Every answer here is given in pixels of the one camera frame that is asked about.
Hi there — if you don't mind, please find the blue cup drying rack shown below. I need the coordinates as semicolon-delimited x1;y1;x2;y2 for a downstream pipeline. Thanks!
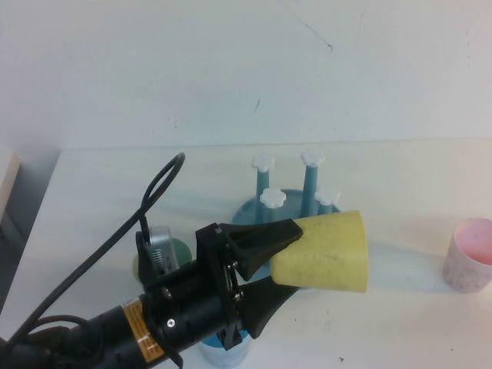
230;151;343;296

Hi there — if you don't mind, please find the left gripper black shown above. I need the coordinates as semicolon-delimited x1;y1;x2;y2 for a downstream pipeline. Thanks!
145;218;304;351

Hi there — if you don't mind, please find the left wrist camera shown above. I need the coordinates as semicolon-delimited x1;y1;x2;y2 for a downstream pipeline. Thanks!
135;225;181;285

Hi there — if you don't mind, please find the yellow plastic cup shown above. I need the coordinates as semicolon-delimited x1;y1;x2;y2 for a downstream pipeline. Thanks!
268;209;371;295

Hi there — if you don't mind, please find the black camera cable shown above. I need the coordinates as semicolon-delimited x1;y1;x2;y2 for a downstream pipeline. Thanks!
0;152;187;354

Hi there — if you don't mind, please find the pink plastic cup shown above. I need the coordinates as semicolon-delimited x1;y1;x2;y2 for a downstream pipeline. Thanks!
441;218;492;294

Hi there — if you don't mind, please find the blue plastic cup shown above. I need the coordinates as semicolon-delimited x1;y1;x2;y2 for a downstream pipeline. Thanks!
198;328;253;368

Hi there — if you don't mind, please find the green plastic cup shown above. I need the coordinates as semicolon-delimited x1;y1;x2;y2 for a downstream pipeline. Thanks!
131;237;193;288

